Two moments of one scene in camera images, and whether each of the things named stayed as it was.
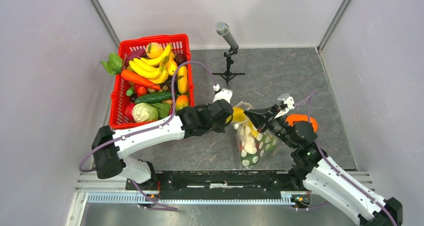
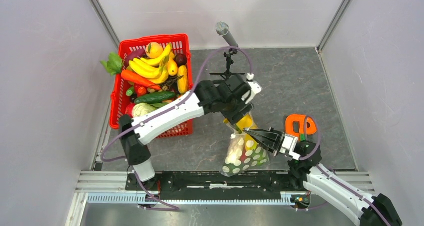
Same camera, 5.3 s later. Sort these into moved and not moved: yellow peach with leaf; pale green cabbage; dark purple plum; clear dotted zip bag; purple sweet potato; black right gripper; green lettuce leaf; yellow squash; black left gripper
Moved: clear dotted zip bag; black right gripper; black left gripper
Not moved: purple sweet potato; dark purple plum; pale green cabbage; green lettuce leaf; yellow squash; yellow peach with leaf
